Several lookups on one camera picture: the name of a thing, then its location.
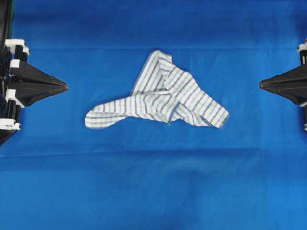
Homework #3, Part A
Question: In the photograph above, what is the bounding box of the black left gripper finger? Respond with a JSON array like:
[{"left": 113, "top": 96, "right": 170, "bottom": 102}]
[
  {"left": 10, "top": 59, "right": 68, "bottom": 89},
  {"left": 7, "top": 82, "right": 68, "bottom": 107}
]

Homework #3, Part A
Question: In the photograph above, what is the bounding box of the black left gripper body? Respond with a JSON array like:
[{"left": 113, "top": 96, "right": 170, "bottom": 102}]
[{"left": 0, "top": 39, "right": 30, "bottom": 131}]

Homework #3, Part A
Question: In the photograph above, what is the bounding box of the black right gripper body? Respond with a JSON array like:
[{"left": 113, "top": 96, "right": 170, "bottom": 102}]
[{"left": 296, "top": 38, "right": 307, "bottom": 131}]

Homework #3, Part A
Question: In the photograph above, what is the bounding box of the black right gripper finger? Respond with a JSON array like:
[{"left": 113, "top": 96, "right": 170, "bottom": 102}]
[
  {"left": 260, "top": 85, "right": 307, "bottom": 105},
  {"left": 259, "top": 64, "right": 307, "bottom": 86}
]

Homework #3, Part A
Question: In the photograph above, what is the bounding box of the white blue striped towel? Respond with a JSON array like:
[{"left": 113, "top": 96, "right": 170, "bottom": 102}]
[{"left": 84, "top": 50, "right": 229, "bottom": 129}]

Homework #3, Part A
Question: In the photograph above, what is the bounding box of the blue table cloth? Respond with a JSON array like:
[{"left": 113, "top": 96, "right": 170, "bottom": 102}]
[{"left": 0, "top": 0, "right": 307, "bottom": 230}]

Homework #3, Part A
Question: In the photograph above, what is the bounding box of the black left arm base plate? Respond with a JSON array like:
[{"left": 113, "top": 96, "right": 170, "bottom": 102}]
[{"left": 0, "top": 129, "right": 17, "bottom": 146}]

